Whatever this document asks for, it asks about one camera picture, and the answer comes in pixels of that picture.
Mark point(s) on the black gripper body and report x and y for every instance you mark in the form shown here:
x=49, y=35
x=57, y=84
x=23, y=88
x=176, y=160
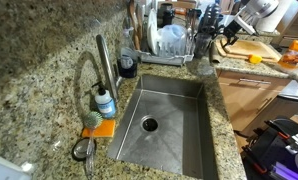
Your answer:
x=230, y=29

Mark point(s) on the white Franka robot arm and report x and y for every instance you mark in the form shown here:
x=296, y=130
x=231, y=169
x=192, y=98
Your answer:
x=267, y=11

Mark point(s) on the stainless steel sink basin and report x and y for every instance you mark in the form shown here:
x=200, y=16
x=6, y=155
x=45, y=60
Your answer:
x=162, y=133

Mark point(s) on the soap pump bottle blue label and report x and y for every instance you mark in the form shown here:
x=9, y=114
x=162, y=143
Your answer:
x=105, y=105

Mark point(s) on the round metal sink stopper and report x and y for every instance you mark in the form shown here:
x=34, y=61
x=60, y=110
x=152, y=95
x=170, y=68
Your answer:
x=80, y=150

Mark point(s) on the small wooden cutting board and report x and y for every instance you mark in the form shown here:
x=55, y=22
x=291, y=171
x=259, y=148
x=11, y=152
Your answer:
x=249, y=47

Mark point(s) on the black knife block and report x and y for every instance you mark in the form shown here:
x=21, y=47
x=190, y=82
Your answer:
x=210, y=20

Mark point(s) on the yellow rubber duck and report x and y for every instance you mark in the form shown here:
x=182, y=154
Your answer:
x=255, y=59

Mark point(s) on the metal spoons in rack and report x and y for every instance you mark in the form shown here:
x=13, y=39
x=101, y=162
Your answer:
x=193, y=20

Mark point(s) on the large light wooden cutting board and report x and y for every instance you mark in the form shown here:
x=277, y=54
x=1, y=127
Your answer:
x=275, y=57

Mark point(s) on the clear plastic food container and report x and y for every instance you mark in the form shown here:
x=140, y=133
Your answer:
x=174, y=38

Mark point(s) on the wooden corner cabinet front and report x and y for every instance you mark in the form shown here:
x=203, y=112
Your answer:
x=242, y=100

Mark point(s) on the orange lidded jar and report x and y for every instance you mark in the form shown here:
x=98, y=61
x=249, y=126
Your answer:
x=293, y=58

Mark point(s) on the grey dish drying rack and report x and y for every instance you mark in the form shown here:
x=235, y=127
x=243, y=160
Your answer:
x=165, y=59

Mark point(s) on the black mug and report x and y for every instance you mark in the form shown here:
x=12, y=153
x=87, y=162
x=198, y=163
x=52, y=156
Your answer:
x=166, y=15

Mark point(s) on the large white plate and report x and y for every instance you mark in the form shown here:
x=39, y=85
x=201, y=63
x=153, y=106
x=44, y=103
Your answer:
x=152, y=33

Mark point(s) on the wooden spoon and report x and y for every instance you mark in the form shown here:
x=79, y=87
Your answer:
x=133, y=23

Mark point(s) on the black robot cart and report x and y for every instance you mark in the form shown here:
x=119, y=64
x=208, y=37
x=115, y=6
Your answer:
x=272, y=143

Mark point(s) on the curved steel faucet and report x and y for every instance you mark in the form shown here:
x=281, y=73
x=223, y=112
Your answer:
x=106, y=63

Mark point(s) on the orange and black clamp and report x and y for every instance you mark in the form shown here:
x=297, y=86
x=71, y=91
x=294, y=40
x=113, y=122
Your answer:
x=254, y=160

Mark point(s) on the orange sponge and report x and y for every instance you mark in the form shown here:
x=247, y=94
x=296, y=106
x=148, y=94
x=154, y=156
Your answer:
x=104, y=130

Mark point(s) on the green dish brush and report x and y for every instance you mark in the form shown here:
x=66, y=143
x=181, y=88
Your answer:
x=92, y=121

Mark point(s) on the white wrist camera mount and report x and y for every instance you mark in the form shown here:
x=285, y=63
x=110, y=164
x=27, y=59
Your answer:
x=245, y=25

